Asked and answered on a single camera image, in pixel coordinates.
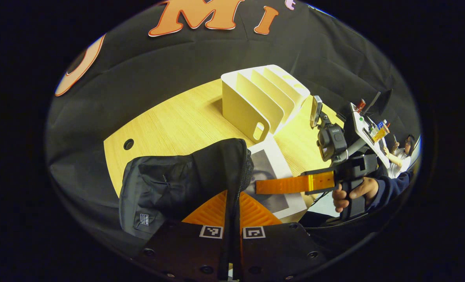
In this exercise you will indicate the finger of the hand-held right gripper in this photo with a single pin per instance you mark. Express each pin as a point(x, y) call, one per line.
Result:
point(287, 184)

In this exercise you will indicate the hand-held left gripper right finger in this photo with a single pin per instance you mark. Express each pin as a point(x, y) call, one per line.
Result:
point(275, 250)

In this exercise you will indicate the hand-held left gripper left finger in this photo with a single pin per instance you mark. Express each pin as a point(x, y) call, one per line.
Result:
point(181, 250)

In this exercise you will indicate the white book with grey photo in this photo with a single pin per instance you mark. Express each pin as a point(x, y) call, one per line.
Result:
point(283, 156)

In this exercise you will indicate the black schoolbag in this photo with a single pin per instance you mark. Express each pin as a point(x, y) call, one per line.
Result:
point(166, 184)

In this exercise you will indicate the white bookshelf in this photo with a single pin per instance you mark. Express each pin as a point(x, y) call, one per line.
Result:
point(244, 109)

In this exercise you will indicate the white side desk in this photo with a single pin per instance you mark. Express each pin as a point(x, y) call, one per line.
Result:
point(363, 125)

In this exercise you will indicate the small red object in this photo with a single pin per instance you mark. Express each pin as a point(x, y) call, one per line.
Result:
point(360, 105)

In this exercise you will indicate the small yellow box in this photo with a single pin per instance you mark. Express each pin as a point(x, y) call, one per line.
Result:
point(380, 132)

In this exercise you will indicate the black monitor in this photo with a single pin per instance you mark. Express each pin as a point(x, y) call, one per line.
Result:
point(381, 101)

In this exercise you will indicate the black backdrop cloth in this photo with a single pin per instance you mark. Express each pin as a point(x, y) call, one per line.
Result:
point(146, 70)

